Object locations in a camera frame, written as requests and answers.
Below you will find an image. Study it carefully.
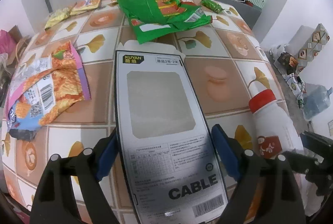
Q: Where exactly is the yellow orange snack bag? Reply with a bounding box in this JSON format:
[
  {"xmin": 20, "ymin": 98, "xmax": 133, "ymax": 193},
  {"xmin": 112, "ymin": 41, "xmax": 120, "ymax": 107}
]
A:
[{"xmin": 5, "ymin": 41, "xmax": 91, "ymax": 141}]

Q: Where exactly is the white cable package box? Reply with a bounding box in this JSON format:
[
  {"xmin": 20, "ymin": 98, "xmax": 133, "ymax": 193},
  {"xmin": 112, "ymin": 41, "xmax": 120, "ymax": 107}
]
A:
[{"xmin": 115, "ymin": 46, "xmax": 228, "ymax": 223}]

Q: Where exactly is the green snack bag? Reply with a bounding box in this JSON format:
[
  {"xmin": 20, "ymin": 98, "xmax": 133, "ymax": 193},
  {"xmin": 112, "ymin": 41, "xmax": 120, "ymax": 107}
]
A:
[{"xmin": 117, "ymin": 0, "xmax": 212, "ymax": 44}]

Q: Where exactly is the white bottle red cap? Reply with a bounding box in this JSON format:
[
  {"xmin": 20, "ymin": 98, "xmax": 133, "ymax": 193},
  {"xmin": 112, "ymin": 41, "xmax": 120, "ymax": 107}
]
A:
[{"xmin": 249, "ymin": 89, "xmax": 304, "ymax": 159}]

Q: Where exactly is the blue water jug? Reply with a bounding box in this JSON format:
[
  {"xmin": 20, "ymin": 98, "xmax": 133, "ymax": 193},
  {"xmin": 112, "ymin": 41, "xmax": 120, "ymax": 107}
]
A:
[{"xmin": 303, "ymin": 84, "xmax": 332, "ymax": 121}]

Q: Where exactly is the dark snack box on floor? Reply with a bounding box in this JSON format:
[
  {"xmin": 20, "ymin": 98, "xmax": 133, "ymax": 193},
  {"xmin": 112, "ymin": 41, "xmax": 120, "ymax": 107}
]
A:
[{"xmin": 277, "ymin": 52, "xmax": 299, "ymax": 74}]

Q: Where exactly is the patterned tablecloth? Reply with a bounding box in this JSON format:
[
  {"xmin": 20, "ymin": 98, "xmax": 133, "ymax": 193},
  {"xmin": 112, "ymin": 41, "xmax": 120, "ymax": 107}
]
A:
[{"xmin": 0, "ymin": 0, "xmax": 305, "ymax": 224}]

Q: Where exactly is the pink plastic bag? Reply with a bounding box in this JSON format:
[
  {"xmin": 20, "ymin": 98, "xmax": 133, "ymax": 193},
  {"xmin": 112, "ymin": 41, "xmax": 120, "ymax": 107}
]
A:
[{"xmin": 0, "ymin": 30, "xmax": 16, "ymax": 55}]

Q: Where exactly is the cardboard box on floor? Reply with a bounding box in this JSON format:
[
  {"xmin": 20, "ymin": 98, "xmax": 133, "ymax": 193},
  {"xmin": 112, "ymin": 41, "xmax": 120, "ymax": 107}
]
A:
[{"xmin": 7, "ymin": 25, "xmax": 31, "ymax": 66}]

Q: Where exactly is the yellow snack packet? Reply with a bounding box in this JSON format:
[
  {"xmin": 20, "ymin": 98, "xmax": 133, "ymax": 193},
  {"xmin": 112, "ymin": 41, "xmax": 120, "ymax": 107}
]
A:
[{"xmin": 44, "ymin": 7, "xmax": 71, "ymax": 30}]

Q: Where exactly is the grey cabinet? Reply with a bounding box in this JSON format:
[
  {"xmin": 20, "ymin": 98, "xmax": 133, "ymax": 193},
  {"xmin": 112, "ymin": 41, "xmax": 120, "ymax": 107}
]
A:
[{"xmin": 215, "ymin": 0, "xmax": 262, "ymax": 29}]

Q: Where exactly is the small green candy packet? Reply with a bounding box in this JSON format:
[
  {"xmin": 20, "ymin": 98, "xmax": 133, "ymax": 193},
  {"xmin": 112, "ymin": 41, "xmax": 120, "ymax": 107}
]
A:
[{"xmin": 200, "ymin": 0, "xmax": 224, "ymax": 14}]

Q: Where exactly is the orange cream snack packet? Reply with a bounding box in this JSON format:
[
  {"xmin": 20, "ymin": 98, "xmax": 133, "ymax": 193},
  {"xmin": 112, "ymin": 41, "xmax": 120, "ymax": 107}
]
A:
[{"xmin": 70, "ymin": 0, "xmax": 101, "ymax": 16}]

